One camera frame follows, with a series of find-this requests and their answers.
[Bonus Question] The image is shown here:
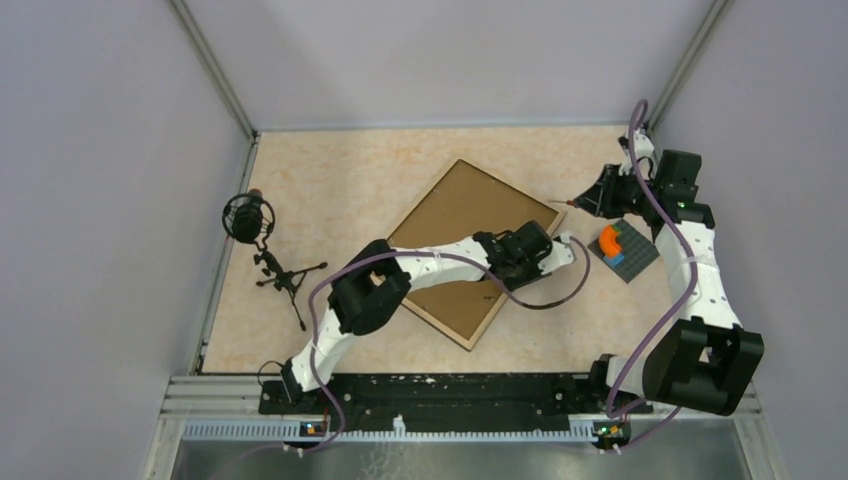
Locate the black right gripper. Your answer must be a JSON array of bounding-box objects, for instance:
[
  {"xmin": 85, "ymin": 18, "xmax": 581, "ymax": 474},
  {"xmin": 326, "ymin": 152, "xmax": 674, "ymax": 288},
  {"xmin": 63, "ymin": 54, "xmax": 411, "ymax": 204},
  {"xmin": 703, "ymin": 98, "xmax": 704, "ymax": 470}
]
[{"xmin": 574, "ymin": 164, "xmax": 661, "ymax": 220}]

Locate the black picture frame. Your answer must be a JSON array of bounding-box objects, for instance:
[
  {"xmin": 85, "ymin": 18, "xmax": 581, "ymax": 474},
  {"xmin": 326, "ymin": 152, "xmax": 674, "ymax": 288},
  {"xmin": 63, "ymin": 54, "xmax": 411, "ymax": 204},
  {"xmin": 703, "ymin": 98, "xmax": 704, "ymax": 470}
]
[{"xmin": 386, "ymin": 158, "xmax": 568, "ymax": 352}]

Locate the blue red screwdriver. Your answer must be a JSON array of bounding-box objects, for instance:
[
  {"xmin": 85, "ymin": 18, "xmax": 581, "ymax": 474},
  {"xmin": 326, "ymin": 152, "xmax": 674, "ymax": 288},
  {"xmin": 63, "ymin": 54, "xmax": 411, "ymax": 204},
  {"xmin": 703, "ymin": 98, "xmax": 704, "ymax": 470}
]
[{"xmin": 546, "ymin": 199, "xmax": 577, "ymax": 208}]

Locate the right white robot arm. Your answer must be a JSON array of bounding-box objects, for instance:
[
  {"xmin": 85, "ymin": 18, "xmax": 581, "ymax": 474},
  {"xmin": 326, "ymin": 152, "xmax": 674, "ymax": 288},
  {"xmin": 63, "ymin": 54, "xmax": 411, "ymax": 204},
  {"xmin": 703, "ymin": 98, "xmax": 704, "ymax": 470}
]
[{"xmin": 573, "ymin": 150, "xmax": 764, "ymax": 416}]

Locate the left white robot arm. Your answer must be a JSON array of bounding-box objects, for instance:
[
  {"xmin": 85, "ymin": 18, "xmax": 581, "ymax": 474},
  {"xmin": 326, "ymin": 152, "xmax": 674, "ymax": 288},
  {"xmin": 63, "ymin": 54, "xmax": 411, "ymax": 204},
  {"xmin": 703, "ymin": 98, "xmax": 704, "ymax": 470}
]
[{"xmin": 282, "ymin": 221, "xmax": 574, "ymax": 414}]

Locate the orange green tape dispenser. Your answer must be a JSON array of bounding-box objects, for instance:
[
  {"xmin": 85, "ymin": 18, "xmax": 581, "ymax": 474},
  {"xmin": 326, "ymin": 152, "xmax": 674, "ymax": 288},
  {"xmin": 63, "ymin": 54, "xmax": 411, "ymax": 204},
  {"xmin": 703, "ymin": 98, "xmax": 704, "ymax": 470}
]
[{"xmin": 598, "ymin": 225, "xmax": 623, "ymax": 260}]

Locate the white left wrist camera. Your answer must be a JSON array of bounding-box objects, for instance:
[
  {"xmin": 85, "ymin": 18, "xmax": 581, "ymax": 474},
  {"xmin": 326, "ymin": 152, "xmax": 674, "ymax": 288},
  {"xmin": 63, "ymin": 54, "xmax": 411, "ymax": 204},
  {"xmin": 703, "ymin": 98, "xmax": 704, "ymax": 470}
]
[{"xmin": 538, "ymin": 232, "xmax": 575, "ymax": 276}]

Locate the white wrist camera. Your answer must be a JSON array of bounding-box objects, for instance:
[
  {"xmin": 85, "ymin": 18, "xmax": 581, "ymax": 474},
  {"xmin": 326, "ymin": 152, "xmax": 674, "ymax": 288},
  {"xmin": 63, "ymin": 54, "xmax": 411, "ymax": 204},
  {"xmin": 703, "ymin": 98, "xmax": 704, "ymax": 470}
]
[
  {"xmin": 618, "ymin": 128, "xmax": 655, "ymax": 179},
  {"xmin": 538, "ymin": 232, "xmax": 575, "ymax": 276}
]

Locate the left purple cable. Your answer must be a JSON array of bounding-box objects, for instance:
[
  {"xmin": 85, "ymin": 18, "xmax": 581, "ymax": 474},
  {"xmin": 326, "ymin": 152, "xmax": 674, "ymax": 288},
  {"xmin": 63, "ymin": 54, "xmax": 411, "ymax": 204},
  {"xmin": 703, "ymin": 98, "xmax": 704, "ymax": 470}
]
[{"xmin": 307, "ymin": 235, "xmax": 592, "ymax": 458}]

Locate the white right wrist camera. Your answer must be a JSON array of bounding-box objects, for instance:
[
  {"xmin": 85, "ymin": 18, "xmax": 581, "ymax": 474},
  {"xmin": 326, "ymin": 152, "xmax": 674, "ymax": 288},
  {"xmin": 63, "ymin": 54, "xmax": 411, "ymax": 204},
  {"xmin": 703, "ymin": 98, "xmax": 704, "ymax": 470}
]
[{"xmin": 618, "ymin": 128, "xmax": 655, "ymax": 179}]

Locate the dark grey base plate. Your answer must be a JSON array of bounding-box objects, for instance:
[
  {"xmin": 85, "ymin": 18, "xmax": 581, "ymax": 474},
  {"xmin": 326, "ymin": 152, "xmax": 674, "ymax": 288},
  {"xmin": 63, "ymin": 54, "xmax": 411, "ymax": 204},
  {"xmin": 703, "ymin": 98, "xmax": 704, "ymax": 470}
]
[{"xmin": 589, "ymin": 219, "xmax": 659, "ymax": 284}]

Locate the white cable duct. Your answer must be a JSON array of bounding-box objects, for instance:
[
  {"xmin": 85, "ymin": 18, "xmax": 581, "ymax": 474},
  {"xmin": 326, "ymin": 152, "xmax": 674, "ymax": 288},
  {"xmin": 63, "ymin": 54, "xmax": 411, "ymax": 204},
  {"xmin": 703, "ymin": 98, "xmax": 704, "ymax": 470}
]
[{"xmin": 182, "ymin": 418, "xmax": 597, "ymax": 443}]

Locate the black microphone with shock mount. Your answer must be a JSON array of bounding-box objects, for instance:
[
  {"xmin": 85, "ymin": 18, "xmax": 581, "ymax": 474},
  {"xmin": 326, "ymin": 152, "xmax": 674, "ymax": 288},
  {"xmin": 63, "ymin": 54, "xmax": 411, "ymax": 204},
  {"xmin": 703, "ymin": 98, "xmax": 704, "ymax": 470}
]
[{"xmin": 221, "ymin": 188, "xmax": 328, "ymax": 331}]

